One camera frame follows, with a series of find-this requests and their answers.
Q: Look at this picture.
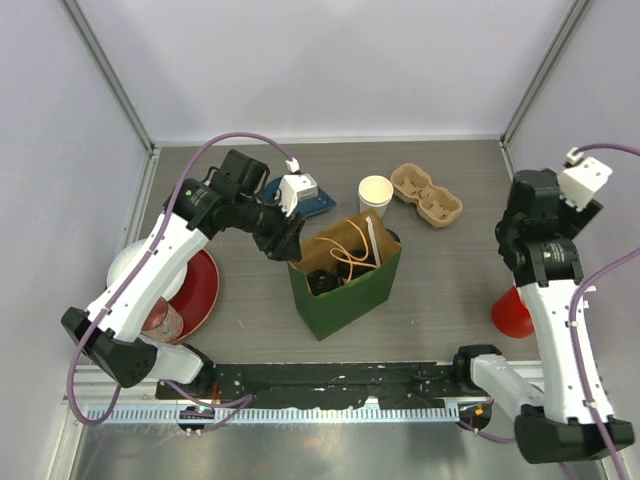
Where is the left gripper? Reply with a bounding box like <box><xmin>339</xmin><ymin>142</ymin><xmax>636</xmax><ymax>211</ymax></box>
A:
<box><xmin>233</xmin><ymin>190</ymin><xmax>305</xmax><ymax>261</ymax></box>

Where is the stack of white paper cups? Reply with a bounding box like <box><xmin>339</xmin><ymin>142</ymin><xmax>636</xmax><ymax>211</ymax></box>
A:
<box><xmin>358</xmin><ymin>175</ymin><xmax>394</xmax><ymax>217</ymax></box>

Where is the green paper bag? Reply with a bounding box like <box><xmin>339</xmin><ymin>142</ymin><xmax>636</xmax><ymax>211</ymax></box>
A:
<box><xmin>288</xmin><ymin>209</ymin><xmax>402</xmax><ymax>341</ymax></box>

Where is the paper straw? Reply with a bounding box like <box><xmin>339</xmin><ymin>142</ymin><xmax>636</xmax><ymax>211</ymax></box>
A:
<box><xmin>365</xmin><ymin>216</ymin><xmax>382</xmax><ymax>268</ymax></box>

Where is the stack of black lids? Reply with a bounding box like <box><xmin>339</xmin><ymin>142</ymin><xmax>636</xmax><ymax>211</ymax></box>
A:
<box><xmin>386</xmin><ymin>229</ymin><xmax>401</xmax><ymax>243</ymax></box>

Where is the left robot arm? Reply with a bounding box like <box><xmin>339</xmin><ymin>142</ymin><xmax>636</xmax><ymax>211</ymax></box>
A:
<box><xmin>61</xmin><ymin>149</ymin><xmax>304</xmax><ymax>399</ymax></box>

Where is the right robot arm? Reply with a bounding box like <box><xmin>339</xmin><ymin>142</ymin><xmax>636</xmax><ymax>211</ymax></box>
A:
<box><xmin>451</xmin><ymin>166</ymin><xmax>635</xmax><ymax>464</ymax></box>

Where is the blue ceramic dish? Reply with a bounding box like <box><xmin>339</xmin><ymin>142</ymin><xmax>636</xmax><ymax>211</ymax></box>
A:
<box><xmin>260</xmin><ymin>176</ymin><xmax>337</xmax><ymax>218</ymax></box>

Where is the red cup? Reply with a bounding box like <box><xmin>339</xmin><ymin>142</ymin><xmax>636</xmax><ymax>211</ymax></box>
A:
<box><xmin>491</xmin><ymin>287</ymin><xmax>534</xmax><ymax>339</ymax></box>

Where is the stack of cardboard cup carriers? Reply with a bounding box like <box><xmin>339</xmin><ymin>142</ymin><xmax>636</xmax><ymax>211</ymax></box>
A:
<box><xmin>390</xmin><ymin>163</ymin><xmax>463</xmax><ymax>228</ymax></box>

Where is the red plate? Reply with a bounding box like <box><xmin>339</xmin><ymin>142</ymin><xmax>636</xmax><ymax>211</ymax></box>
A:
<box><xmin>169</xmin><ymin>250</ymin><xmax>220</xmax><ymax>344</ymax></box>

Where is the white bowl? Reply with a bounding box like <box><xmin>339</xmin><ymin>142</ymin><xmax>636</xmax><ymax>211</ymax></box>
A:
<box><xmin>106</xmin><ymin>239</ymin><xmax>188</xmax><ymax>300</ymax></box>

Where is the pink patterned cup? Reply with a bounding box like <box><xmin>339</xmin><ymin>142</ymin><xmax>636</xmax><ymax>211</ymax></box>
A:
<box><xmin>141</xmin><ymin>298</ymin><xmax>184</xmax><ymax>343</ymax></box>

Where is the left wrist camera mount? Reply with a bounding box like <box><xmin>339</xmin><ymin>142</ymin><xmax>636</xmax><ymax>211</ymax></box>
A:
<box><xmin>278</xmin><ymin>158</ymin><xmax>318</xmax><ymax>217</ymax></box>

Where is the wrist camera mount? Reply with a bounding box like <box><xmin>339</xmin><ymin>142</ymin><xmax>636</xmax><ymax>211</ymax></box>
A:
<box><xmin>278</xmin><ymin>158</ymin><xmax>318</xmax><ymax>217</ymax></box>
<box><xmin>557</xmin><ymin>147</ymin><xmax>613</xmax><ymax>211</ymax></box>

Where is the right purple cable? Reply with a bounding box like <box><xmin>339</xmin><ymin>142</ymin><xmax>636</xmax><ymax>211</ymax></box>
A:
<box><xmin>457</xmin><ymin>143</ymin><xmax>640</xmax><ymax>480</ymax></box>

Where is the purple cable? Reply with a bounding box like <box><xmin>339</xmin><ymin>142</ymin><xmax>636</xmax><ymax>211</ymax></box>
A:
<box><xmin>457</xmin><ymin>143</ymin><xmax>640</xmax><ymax>480</ymax></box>
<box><xmin>67</xmin><ymin>131</ymin><xmax>301</xmax><ymax>432</ymax></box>

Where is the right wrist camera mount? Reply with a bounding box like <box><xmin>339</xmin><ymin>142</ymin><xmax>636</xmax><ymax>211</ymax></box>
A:
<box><xmin>557</xmin><ymin>147</ymin><xmax>613</xmax><ymax>211</ymax></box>

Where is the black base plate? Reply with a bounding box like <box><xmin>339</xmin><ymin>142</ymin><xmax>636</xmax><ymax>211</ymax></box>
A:
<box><xmin>155</xmin><ymin>360</ymin><xmax>513</xmax><ymax>410</ymax></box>

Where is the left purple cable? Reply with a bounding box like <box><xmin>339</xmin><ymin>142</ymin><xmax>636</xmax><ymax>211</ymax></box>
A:
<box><xmin>67</xmin><ymin>131</ymin><xmax>301</xmax><ymax>432</ymax></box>

